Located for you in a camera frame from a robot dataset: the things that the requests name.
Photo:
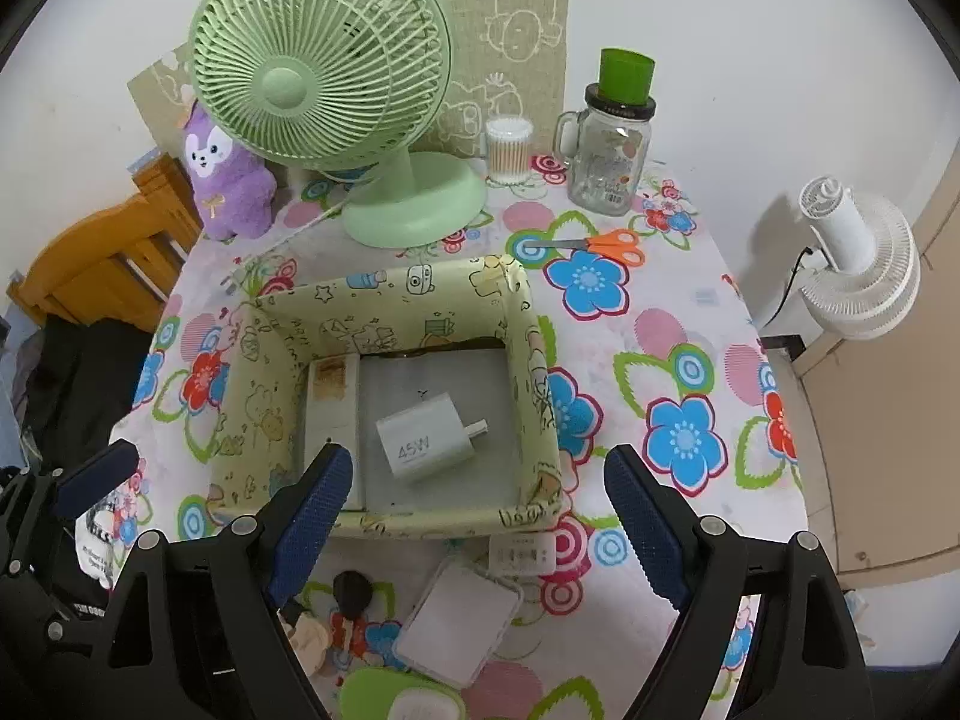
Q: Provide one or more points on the burlap printed wall cloth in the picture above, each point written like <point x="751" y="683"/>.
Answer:
<point x="517" y="30"/>

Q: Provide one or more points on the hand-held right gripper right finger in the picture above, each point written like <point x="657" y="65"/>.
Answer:
<point x="645" y="525"/>

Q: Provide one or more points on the white floor fan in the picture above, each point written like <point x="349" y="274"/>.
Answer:
<point x="847" y="232"/>

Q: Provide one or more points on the purple plush toy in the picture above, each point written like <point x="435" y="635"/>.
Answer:
<point x="225" y="180"/>

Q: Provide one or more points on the black clothing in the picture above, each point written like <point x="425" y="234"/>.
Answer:
<point x="82" y="382"/>

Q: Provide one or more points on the green desk fan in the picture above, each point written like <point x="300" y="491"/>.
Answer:
<point x="285" y="86"/>

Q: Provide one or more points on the green and white oval device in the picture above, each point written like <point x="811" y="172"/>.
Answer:
<point x="367" y="694"/>

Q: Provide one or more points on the wooden chair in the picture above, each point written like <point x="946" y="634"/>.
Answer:
<point x="82" y="255"/>

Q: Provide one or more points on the yellow printed storage box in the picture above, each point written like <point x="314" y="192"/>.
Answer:
<point x="390" y="300"/>

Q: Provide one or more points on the beige bear-shaped palette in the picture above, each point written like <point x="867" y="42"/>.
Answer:
<point x="309" y="641"/>

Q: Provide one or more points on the glass jar mug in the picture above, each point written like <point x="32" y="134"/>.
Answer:
<point x="607" y="165"/>

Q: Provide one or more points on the green plastic cup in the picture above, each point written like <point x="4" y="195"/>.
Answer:
<point x="624" y="75"/>

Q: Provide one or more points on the cotton swab container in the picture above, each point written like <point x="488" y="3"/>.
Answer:
<point x="508" y="154"/>

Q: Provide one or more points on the small white adapter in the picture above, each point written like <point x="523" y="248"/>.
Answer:
<point x="521" y="555"/>

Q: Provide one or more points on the white bag with tower print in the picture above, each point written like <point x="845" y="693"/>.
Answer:
<point x="97" y="540"/>

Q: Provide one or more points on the orange scissors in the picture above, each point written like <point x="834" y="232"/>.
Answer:
<point x="611" y="244"/>

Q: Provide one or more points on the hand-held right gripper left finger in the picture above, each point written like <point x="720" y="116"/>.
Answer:
<point x="315" y="517"/>

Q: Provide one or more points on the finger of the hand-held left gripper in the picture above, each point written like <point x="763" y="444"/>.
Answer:
<point x="45" y="660"/>
<point x="97" y="476"/>

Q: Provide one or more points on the narrow white stained box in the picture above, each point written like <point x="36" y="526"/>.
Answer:
<point x="330" y="405"/>

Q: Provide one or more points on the white 45W charger box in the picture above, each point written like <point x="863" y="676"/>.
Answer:
<point x="412" y="442"/>

